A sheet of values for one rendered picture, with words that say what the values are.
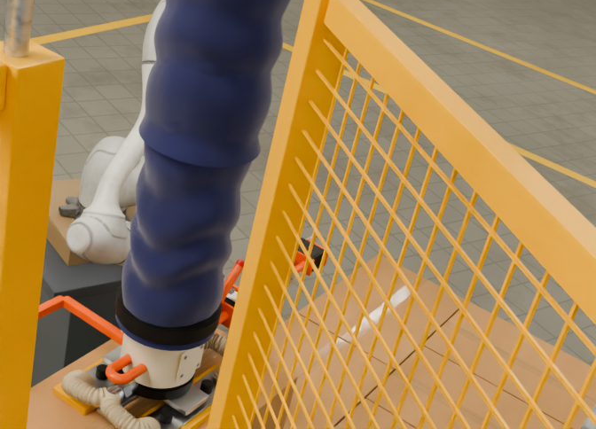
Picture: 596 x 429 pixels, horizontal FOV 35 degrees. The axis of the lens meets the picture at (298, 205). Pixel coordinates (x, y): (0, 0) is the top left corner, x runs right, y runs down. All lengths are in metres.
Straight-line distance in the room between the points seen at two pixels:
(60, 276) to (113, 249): 0.60
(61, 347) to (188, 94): 1.63
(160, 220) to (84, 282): 1.05
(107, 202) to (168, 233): 0.49
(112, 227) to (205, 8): 0.79
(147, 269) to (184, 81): 0.41
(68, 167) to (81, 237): 2.79
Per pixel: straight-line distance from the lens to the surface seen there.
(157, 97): 1.74
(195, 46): 1.66
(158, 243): 1.85
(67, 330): 3.09
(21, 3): 0.75
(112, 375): 2.02
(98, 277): 2.88
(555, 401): 3.30
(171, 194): 1.80
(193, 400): 2.12
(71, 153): 5.16
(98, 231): 2.24
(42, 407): 2.13
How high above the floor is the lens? 2.39
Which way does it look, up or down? 28 degrees down
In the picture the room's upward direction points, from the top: 14 degrees clockwise
